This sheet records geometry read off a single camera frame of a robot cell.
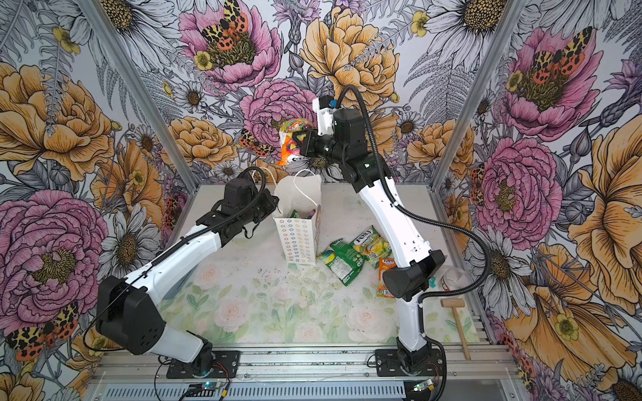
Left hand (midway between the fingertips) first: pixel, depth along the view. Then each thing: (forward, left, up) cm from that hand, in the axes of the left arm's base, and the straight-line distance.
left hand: (279, 204), depth 83 cm
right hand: (+3, -7, +22) cm, 23 cm away
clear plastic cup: (-16, -62, -24) cm, 68 cm away
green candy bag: (-9, -21, -21) cm, 31 cm away
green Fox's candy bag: (-4, -32, -20) cm, 39 cm away
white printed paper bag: (-2, -8, +8) cm, 11 cm away
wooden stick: (-25, -58, -22) cm, 67 cm away
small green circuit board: (-46, +18, -24) cm, 55 cm away
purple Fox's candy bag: (+5, -9, -13) cm, 17 cm away
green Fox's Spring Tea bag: (+5, -4, -11) cm, 12 cm away
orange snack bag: (-10, -37, -22) cm, 44 cm away
